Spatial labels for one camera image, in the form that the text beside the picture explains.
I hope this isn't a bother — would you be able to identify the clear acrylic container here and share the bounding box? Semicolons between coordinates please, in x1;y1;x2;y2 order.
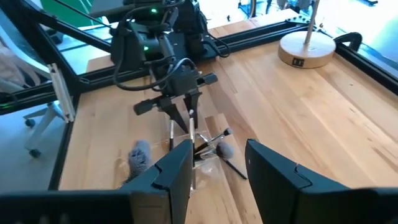
113;123;223;192

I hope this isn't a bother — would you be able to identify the white shade wooden lamp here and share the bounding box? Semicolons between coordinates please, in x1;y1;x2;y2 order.
277;0;338;70

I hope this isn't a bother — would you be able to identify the black diagonal frame strut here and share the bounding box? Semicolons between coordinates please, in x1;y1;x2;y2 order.
0;0;81;94

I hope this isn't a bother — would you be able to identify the grey powder brush silver ferrule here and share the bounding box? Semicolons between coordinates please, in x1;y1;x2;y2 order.
195;141;235;160

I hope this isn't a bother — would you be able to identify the black curved bracket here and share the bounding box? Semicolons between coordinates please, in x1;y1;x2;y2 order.
333;31;364;53

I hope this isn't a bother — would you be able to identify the silver aluminium extrusion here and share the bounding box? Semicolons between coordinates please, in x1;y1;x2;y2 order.
47;63;78;123

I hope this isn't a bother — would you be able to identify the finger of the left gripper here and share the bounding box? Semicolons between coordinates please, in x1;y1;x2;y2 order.
159;103;189;134
183;93;201;128

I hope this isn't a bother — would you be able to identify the large fan powder brush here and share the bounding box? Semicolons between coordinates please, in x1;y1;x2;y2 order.
123;139;152;186

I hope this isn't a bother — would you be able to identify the black aluminium frame rail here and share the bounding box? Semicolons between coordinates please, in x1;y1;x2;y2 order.
0;20;312;116
334;32;398;96

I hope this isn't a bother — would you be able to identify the white office chair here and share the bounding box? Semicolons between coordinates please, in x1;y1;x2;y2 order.
0;18;68;159

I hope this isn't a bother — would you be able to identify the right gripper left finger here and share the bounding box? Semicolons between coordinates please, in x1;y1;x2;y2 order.
121;139;195;224

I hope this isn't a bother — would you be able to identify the short silver makeup brush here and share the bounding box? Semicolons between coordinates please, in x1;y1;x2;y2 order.
168;119;175;152

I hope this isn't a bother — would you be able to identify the green panel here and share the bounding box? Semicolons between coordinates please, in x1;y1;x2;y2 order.
39;0;105;29

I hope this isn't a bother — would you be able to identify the dark-bristle makeup brush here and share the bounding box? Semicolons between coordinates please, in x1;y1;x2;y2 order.
194;127;234;154

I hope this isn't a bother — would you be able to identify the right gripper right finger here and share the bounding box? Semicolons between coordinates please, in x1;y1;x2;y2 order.
245;138;348;224

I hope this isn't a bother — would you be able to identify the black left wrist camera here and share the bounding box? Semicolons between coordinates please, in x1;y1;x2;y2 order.
169;66;201;96

